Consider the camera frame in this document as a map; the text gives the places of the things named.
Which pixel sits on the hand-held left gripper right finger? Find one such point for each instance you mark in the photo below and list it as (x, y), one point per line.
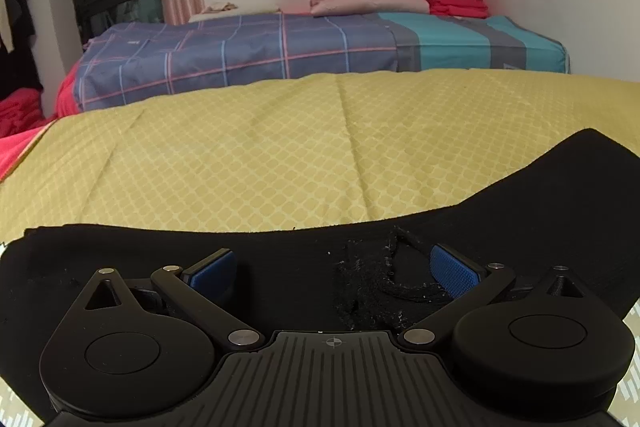
(452, 278)

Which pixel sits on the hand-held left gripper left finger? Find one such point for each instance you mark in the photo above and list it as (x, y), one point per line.
(214, 275)

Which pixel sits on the black pants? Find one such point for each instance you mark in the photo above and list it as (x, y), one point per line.
(300, 257)

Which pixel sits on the yellow patterned cloth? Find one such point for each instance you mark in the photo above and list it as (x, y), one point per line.
(280, 147)

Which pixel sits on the red bed sheet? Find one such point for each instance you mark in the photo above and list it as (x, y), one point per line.
(67, 94)

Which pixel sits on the plaid and teal striped quilt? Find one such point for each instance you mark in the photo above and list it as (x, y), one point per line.
(280, 49)

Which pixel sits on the red cloth pile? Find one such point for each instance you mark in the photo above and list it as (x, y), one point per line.
(20, 112)

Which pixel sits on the beige pillow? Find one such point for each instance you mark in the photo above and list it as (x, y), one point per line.
(235, 11)

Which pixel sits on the folded pale pink blanket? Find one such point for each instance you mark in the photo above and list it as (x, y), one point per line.
(370, 5)

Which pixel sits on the black hanging garment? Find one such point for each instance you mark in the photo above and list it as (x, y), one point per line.
(20, 32)

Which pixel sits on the beige hanging garment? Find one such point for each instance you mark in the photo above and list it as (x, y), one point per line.
(5, 27)

